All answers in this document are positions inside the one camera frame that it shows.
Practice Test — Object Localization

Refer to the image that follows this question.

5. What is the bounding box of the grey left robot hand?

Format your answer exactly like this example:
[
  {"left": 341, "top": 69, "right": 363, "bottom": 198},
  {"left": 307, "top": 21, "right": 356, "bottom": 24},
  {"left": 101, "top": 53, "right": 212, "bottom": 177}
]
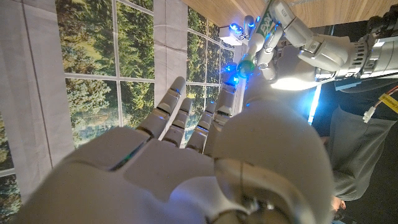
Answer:
[{"left": 228, "top": 0, "right": 354, "bottom": 91}]

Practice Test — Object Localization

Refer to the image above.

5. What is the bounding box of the person in dark clothes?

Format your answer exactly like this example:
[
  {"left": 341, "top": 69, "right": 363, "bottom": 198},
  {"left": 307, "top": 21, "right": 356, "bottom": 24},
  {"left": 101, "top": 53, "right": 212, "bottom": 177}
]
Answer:
[{"left": 310, "top": 21, "right": 398, "bottom": 220}]

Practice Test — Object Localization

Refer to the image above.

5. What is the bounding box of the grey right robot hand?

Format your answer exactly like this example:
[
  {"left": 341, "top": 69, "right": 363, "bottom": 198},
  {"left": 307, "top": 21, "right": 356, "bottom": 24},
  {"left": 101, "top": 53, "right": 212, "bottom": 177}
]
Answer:
[{"left": 12, "top": 62, "right": 335, "bottom": 224}]

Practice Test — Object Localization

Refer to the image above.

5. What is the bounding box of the yellow tagged wire connector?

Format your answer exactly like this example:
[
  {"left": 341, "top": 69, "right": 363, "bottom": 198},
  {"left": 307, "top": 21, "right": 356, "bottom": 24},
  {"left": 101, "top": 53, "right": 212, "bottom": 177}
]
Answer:
[{"left": 363, "top": 85, "right": 398, "bottom": 124}]

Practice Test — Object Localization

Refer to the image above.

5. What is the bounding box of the printed window backdrop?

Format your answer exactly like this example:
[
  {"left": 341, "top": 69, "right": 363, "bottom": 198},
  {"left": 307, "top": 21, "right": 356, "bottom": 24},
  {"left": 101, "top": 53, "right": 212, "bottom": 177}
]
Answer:
[{"left": 0, "top": 0, "right": 248, "bottom": 224}]

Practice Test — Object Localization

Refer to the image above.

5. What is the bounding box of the green and white marker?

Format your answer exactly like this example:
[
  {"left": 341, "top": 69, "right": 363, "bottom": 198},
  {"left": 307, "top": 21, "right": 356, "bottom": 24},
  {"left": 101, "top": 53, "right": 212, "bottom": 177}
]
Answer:
[{"left": 247, "top": 0, "right": 280, "bottom": 63}]

